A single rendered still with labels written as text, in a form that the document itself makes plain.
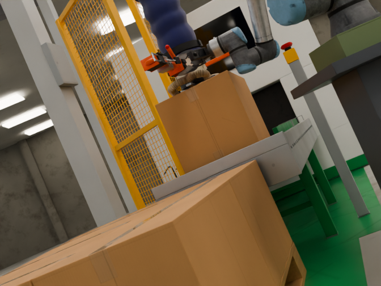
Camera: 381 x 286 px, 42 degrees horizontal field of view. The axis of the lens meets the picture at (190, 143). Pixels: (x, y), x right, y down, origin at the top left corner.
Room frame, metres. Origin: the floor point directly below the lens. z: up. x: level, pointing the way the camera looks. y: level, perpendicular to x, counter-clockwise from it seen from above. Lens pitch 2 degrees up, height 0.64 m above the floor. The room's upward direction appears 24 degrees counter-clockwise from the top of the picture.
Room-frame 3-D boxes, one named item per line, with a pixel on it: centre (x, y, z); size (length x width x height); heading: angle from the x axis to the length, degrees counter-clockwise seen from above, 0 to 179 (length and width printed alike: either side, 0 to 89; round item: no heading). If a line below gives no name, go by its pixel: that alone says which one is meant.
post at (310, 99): (2.76, -0.71, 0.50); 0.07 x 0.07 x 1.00; 73
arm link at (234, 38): (2.38, -0.39, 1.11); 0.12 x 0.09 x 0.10; 73
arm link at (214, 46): (2.40, -0.30, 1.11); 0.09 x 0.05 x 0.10; 163
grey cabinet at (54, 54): (3.33, 0.59, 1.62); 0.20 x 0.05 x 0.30; 163
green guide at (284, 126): (3.74, -0.76, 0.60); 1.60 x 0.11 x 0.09; 163
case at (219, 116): (2.69, -0.18, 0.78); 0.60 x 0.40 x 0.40; 166
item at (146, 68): (2.13, 0.01, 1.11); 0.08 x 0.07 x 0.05; 164
